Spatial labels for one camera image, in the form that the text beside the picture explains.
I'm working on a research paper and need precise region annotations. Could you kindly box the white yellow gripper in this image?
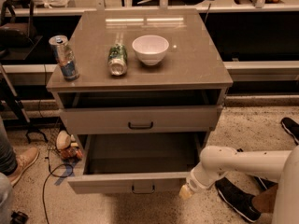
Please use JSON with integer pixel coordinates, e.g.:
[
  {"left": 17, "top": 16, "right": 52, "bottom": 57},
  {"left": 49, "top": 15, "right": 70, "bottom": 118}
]
[{"left": 179, "top": 166, "right": 219, "bottom": 200}]

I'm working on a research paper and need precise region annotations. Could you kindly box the grey drawer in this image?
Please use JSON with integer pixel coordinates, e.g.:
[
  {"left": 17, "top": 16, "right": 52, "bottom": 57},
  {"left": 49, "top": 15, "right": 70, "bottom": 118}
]
[
  {"left": 68, "top": 132, "right": 206, "bottom": 194},
  {"left": 60, "top": 105, "right": 222, "bottom": 134}
]

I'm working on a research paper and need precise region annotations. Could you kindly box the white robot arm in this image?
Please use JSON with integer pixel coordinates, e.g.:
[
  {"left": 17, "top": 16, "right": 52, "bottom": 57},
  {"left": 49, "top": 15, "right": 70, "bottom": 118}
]
[{"left": 179, "top": 146, "right": 299, "bottom": 224}]

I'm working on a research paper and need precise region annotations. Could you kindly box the grey drawer cabinet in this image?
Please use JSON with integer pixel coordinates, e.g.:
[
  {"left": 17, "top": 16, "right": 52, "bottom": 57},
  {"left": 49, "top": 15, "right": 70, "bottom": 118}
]
[{"left": 46, "top": 8, "right": 234, "bottom": 151}]

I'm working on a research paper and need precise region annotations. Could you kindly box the black shoe near right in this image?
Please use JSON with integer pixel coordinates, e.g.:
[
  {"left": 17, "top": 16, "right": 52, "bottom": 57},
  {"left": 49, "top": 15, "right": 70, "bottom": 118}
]
[{"left": 215, "top": 177, "right": 261, "bottom": 223}]

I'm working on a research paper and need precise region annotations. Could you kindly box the black shoe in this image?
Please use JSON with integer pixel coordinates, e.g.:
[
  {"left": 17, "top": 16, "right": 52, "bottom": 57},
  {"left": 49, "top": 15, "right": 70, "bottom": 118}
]
[
  {"left": 280, "top": 118, "right": 299, "bottom": 145},
  {"left": 215, "top": 177, "right": 261, "bottom": 223}
]

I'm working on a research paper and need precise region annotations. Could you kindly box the brown trouser leg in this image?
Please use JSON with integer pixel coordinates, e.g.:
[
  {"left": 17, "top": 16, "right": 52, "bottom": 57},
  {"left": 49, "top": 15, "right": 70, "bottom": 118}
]
[{"left": 251, "top": 184, "right": 278, "bottom": 213}]

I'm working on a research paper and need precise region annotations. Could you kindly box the black shoe far right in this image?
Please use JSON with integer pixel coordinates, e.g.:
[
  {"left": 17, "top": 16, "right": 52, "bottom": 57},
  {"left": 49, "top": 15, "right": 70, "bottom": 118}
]
[{"left": 280, "top": 118, "right": 299, "bottom": 145}]

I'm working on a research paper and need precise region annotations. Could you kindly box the orange snack bag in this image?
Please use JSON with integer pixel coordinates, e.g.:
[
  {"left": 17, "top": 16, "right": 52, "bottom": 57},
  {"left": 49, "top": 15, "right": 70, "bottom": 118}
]
[{"left": 60, "top": 147, "right": 83, "bottom": 160}]

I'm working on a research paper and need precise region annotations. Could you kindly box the white bowl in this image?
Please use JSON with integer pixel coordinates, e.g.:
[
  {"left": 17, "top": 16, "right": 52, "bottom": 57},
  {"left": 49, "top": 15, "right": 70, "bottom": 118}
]
[{"left": 132, "top": 35, "right": 169, "bottom": 65}]

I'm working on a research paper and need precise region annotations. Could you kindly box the white round floor object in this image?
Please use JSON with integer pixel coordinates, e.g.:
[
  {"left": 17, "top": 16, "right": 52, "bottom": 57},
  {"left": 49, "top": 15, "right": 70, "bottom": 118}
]
[{"left": 56, "top": 131, "right": 71, "bottom": 150}]

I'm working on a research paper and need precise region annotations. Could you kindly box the upright silver blue can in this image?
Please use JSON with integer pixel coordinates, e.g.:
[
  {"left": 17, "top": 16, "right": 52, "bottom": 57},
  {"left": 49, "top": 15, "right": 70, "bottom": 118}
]
[{"left": 49, "top": 35, "right": 79, "bottom": 81}]

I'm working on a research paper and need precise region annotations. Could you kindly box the tan leather shoe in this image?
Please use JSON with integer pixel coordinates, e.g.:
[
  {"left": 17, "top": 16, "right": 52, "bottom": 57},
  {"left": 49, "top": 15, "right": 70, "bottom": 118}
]
[{"left": 7, "top": 147, "right": 39, "bottom": 186}]

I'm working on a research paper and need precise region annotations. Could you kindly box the black object bottom left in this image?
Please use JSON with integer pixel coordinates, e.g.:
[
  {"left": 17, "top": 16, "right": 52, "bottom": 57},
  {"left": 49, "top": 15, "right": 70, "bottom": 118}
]
[{"left": 10, "top": 211, "right": 28, "bottom": 224}]

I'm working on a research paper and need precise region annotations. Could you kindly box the blue jeans leg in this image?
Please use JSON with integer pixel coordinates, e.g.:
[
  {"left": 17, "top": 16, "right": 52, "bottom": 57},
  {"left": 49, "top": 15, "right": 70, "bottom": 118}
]
[{"left": 0, "top": 117, "right": 18, "bottom": 175}]

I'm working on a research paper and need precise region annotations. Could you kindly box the grey jeans knee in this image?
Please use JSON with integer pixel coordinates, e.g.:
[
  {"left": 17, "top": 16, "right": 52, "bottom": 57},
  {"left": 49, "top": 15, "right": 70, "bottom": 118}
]
[{"left": 0, "top": 173, "right": 13, "bottom": 224}]

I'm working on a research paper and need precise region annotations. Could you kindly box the black tripod stand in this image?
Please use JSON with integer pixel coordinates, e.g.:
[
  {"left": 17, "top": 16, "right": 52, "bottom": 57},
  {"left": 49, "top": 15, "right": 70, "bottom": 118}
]
[{"left": 0, "top": 64, "right": 48, "bottom": 142}]

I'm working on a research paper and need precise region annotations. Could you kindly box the black chair left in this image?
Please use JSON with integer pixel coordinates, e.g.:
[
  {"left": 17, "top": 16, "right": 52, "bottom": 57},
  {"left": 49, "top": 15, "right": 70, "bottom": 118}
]
[{"left": 0, "top": 0, "right": 42, "bottom": 61}]

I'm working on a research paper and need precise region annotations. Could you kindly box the black floor cable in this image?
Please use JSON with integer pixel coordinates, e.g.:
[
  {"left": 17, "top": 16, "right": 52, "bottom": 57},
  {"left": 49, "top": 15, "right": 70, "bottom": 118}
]
[{"left": 36, "top": 63, "right": 76, "bottom": 224}]

